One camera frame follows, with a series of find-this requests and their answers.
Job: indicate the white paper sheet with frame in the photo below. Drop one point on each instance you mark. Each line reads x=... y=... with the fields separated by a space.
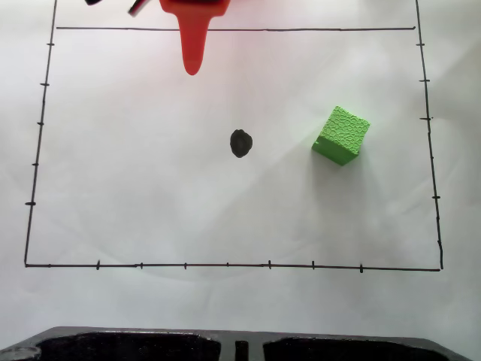
x=150 y=188

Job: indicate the green textured foam cube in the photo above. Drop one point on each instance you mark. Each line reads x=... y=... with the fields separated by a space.
x=340 y=137

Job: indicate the black marker dot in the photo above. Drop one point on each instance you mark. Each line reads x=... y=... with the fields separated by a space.
x=240 y=143

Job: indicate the black plastic frame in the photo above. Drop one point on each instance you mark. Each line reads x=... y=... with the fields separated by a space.
x=240 y=344

